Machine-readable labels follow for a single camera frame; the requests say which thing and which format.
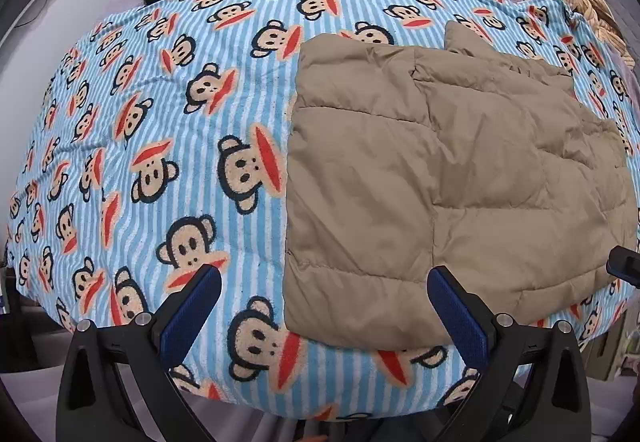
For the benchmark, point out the blue striped monkey blanket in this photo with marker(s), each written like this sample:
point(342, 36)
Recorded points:
point(161, 145)

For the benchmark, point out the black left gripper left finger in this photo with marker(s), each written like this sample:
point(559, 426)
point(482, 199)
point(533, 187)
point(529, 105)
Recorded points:
point(92, 401)

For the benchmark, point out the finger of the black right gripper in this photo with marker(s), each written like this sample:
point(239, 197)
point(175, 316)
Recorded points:
point(624, 264)

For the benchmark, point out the tan quilted down jacket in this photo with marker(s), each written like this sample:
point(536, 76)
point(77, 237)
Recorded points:
point(401, 159)

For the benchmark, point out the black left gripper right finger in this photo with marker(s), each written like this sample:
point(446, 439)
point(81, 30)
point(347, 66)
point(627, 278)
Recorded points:
point(532, 384)

